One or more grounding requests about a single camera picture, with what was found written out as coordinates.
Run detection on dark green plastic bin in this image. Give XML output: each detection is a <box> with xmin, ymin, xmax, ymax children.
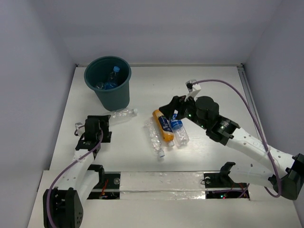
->
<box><xmin>84</xmin><ymin>56</ymin><xmax>132</xmax><ymax>111</ymax></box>

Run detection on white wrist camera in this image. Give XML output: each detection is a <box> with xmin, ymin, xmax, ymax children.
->
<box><xmin>74</xmin><ymin>123</ymin><xmax>84</xmax><ymax>136</ymax></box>
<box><xmin>185</xmin><ymin>79</ymin><xmax>201</xmax><ymax>101</ymax></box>

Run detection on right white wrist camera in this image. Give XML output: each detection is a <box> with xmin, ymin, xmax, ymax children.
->
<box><xmin>185</xmin><ymin>79</ymin><xmax>201</xmax><ymax>101</ymax></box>

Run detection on blue label bottle white cap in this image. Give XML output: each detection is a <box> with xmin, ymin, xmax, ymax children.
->
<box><xmin>170</xmin><ymin>113</ymin><xmax>189</xmax><ymax>146</ymax></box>

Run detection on orange juice bottle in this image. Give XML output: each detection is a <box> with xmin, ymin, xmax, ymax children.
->
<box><xmin>152</xmin><ymin>109</ymin><xmax>175</xmax><ymax>147</ymax></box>

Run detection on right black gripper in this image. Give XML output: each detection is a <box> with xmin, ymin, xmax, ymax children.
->
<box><xmin>159</xmin><ymin>91</ymin><xmax>209</xmax><ymax>130</ymax></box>

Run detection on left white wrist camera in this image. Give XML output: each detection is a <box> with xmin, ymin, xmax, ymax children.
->
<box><xmin>74</xmin><ymin>123</ymin><xmax>84</xmax><ymax>136</ymax></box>

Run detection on crumpled clear bottle blue cap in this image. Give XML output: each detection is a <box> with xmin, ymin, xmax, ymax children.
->
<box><xmin>144</xmin><ymin>117</ymin><xmax>165</xmax><ymax>160</ymax></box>

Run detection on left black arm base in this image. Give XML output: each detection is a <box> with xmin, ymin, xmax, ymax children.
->
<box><xmin>86</xmin><ymin>172</ymin><xmax>121</xmax><ymax>200</ymax></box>

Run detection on clear bottle white cap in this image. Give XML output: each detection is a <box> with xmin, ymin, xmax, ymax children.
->
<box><xmin>95</xmin><ymin>82</ymin><xmax>106</xmax><ymax>90</ymax></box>

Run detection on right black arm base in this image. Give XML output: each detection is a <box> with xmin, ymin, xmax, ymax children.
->
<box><xmin>200</xmin><ymin>162</ymin><xmax>250</xmax><ymax>200</ymax></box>

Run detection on clear bottle blue label cap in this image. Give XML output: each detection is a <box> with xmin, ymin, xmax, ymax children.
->
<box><xmin>103</xmin><ymin>66</ymin><xmax>120</xmax><ymax>90</ymax></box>

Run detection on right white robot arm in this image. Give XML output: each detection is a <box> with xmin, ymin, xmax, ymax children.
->
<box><xmin>159</xmin><ymin>96</ymin><xmax>304</xmax><ymax>200</ymax></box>

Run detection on small clear bottle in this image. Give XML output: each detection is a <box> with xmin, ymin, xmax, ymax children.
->
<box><xmin>109</xmin><ymin>108</ymin><xmax>138</xmax><ymax>125</ymax></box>

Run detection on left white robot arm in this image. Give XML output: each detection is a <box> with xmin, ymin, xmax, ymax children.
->
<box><xmin>43</xmin><ymin>115</ymin><xmax>112</xmax><ymax>228</ymax></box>

